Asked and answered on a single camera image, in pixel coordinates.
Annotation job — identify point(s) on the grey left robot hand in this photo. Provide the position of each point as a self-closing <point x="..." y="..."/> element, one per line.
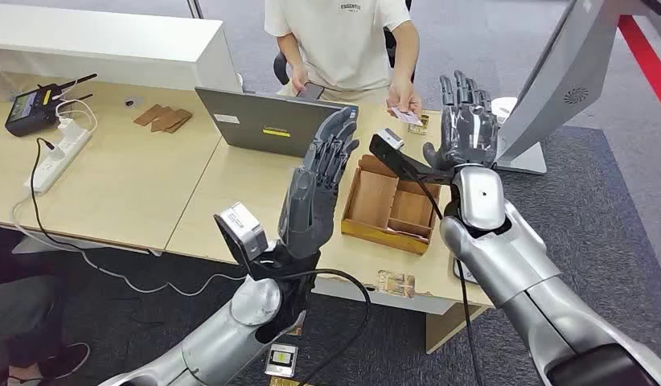
<point x="309" y="208"/>

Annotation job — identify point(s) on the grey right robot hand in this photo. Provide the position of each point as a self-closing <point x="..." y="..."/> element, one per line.
<point x="469" y="133"/>

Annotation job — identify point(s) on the person's left hand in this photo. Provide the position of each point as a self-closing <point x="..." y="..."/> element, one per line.
<point x="402" y="98"/>

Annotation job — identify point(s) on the person's right hand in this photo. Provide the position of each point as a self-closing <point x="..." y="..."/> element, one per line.
<point x="298" y="77"/>

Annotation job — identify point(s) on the white ID card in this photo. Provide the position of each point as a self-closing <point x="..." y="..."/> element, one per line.
<point x="408" y="117"/>

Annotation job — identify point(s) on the dark smartphone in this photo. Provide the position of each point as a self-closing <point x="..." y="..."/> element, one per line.
<point x="312" y="91"/>

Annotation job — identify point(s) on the small gold key card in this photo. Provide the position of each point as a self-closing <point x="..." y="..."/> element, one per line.
<point x="418" y="128"/>

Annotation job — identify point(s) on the wooden compartment box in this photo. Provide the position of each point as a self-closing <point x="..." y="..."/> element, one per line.
<point x="373" y="200"/>

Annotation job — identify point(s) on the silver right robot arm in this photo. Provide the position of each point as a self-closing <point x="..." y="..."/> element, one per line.
<point x="522" y="287"/>

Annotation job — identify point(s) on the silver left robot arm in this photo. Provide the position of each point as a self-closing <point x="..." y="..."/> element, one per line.
<point x="224" y="341"/>

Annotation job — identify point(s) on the gold patterned card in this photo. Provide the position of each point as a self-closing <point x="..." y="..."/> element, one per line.
<point x="395" y="284"/>

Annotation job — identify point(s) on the grey card reader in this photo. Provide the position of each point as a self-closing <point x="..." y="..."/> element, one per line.
<point x="458" y="273"/>

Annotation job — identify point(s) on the white and black floor card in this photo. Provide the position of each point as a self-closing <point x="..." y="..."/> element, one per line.
<point x="281" y="360"/>

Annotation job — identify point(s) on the gold floor card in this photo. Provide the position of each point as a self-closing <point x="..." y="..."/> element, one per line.
<point x="282" y="382"/>

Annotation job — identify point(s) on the seated person in dark trousers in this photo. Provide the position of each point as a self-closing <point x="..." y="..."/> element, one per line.
<point x="21" y="309"/>

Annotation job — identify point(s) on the black office chair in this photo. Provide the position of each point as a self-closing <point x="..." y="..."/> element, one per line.
<point x="280" y="69"/>

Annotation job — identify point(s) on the white round object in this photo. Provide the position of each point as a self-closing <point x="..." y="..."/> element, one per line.
<point x="502" y="109"/>

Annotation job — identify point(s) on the grey laptop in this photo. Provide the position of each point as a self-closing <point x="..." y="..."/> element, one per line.
<point x="266" y="122"/>

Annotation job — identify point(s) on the grey monitor with stand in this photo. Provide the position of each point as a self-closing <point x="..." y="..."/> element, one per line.
<point x="565" y="69"/>

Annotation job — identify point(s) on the brown wooden piece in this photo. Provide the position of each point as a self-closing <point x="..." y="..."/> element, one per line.
<point x="182" y="120"/>
<point x="145" y="115"/>
<point x="165" y="121"/>

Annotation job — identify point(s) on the metal pole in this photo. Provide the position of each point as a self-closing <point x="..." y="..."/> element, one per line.
<point x="194" y="8"/>

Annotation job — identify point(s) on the round desk grommet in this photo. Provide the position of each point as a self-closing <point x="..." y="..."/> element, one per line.
<point x="132" y="102"/>

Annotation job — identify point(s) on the white counter cabinet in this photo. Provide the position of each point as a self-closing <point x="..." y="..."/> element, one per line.
<point x="107" y="45"/>

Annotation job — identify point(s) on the white usb charger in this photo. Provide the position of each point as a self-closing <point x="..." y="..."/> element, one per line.
<point x="69" y="129"/>

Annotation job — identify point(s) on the white power plug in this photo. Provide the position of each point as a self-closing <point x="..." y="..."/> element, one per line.
<point x="56" y="153"/>

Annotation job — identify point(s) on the white power strip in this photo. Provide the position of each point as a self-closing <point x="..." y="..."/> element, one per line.
<point x="53" y="168"/>

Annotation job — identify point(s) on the black handheld controller with antennas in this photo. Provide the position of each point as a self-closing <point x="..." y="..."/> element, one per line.
<point x="27" y="109"/>

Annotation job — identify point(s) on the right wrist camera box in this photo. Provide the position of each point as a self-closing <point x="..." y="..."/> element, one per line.
<point x="389" y="139"/>

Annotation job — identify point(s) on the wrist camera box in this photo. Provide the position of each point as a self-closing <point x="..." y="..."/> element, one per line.
<point x="242" y="226"/>
<point x="389" y="139"/>

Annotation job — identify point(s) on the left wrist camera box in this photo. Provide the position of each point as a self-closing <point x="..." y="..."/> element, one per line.
<point x="242" y="226"/>

